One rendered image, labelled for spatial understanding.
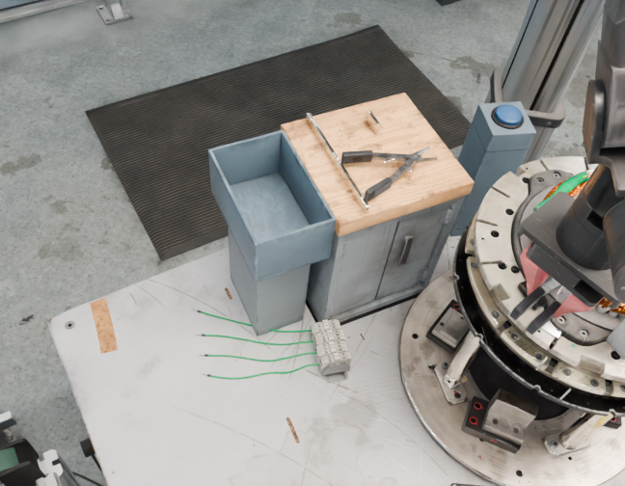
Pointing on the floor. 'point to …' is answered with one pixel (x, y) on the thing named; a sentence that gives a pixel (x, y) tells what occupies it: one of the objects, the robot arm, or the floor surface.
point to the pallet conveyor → (24, 461)
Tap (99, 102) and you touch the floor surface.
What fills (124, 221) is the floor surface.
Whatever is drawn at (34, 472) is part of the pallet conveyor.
